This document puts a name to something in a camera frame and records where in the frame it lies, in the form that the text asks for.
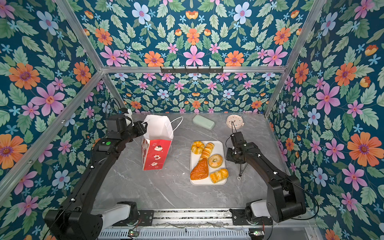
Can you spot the black hook rail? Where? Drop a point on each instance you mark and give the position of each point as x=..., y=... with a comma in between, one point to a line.
x=191, y=70

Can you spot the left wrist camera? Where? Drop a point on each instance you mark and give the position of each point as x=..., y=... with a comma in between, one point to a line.
x=127, y=112

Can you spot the golden fake croissant roll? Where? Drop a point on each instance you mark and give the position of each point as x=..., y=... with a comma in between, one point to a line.
x=219, y=175

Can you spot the round fake bagel bread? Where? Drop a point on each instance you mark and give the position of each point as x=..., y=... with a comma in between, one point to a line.
x=215, y=161

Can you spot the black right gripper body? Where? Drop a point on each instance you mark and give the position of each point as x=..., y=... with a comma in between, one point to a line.
x=231, y=155

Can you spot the brown triangular fake pastry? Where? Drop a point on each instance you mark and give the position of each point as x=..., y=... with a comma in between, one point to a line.
x=200, y=171

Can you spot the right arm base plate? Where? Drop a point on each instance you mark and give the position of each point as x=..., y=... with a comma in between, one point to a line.
x=242, y=217

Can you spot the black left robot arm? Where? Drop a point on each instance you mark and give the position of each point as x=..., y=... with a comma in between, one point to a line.
x=74, y=219

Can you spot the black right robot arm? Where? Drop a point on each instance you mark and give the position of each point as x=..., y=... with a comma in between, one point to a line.
x=285, y=197

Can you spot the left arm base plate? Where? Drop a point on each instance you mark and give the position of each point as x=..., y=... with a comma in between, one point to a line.
x=144, y=218

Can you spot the beige round alarm clock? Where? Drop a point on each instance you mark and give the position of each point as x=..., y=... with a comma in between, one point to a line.
x=234, y=122

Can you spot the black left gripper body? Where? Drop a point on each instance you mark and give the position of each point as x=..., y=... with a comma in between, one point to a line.
x=137, y=129

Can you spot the white red paper bag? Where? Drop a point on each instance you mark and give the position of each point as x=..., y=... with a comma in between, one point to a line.
x=157, y=141

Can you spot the long twisted fake bread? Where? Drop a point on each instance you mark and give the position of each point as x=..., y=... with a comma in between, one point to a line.
x=207, y=151

